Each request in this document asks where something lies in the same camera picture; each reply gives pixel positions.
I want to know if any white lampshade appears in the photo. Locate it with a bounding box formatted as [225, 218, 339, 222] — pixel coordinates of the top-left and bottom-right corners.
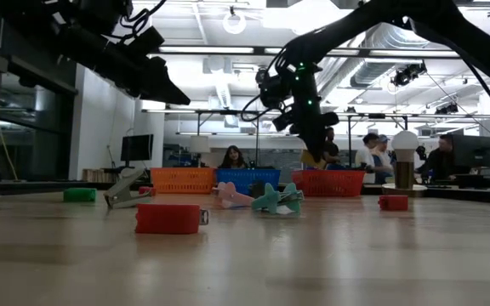
[189, 135, 211, 155]

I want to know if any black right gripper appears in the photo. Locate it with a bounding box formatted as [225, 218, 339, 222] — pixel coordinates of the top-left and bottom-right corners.
[271, 59, 340, 164]

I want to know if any grey staple remover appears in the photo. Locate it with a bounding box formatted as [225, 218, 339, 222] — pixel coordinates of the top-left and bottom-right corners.
[103, 167, 155, 210]

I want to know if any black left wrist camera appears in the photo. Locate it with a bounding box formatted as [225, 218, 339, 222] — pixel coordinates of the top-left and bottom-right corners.
[132, 25, 166, 56]

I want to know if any black background gantry frame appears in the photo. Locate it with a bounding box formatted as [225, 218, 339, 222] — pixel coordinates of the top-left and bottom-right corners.
[142, 108, 490, 169]

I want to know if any overhead LED light bar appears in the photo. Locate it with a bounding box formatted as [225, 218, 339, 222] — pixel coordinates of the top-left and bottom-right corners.
[149, 44, 461, 59]

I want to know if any orange plastic basket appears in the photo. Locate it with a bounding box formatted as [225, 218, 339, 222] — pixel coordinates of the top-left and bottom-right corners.
[150, 167, 217, 196]

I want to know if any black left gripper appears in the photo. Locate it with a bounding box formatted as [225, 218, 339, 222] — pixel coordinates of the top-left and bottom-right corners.
[87, 40, 191, 106]

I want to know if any teal staple remover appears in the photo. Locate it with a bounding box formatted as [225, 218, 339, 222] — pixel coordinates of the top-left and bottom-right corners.
[251, 182, 305, 216]

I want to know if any blue plastic basket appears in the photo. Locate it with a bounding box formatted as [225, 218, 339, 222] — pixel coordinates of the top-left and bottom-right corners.
[215, 168, 282, 196]

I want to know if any small green stapler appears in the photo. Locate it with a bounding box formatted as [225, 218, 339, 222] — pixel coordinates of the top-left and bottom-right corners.
[62, 187, 98, 203]

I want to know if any red plastic basket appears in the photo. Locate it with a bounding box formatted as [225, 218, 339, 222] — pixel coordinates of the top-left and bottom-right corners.
[291, 169, 368, 198]

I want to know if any black ceiling spotlight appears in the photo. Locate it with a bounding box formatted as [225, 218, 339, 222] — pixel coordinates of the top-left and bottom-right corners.
[435, 103, 459, 116]
[391, 63, 428, 88]

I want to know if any black computer monitor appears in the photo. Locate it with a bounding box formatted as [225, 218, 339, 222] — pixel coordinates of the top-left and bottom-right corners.
[451, 134, 490, 171]
[120, 133, 155, 169]

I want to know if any dark staple remover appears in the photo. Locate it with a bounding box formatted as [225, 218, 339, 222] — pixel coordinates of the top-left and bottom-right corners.
[249, 180, 267, 199]

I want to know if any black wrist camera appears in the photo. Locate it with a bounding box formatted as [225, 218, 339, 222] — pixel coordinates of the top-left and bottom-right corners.
[255, 67, 293, 110]
[132, 25, 166, 56]

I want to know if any person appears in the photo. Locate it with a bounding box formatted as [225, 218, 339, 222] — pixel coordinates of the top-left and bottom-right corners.
[321, 126, 342, 171]
[414, 133, 459, 182]
[374, 134, 396, 175]
[217, 144, 250, 170]
[354, 132, 385, 184]

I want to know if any white ring ceiling lamp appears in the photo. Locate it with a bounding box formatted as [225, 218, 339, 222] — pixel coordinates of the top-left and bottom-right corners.
[222, 8, 248, 35]

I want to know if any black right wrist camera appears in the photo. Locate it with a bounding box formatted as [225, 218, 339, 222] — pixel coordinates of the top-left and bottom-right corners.
[255, 67, 293, 110]

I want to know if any pink toy airplane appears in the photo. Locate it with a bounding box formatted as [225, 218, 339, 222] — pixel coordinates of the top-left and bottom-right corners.
[211, 181, 255, 209]

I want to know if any yellow tape roll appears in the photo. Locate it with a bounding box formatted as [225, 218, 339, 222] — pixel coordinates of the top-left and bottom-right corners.
[299, 149, 328, 171]

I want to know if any wooden crate shelf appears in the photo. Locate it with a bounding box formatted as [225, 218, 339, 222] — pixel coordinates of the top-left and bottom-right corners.
[82, 168, 121, 184]

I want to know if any white bulb table lamp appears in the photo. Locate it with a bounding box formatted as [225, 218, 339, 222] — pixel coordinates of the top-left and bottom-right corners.
[381, 129, 429, 199]

